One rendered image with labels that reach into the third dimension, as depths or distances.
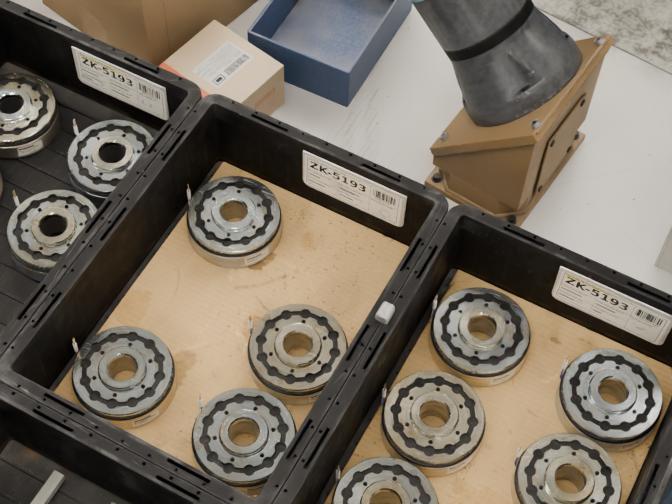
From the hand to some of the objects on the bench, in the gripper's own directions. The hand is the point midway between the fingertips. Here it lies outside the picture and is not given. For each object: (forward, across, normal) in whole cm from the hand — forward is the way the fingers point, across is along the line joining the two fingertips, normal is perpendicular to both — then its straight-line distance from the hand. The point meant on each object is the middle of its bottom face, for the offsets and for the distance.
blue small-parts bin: (+5, -74, -4) cm, 74 cm away
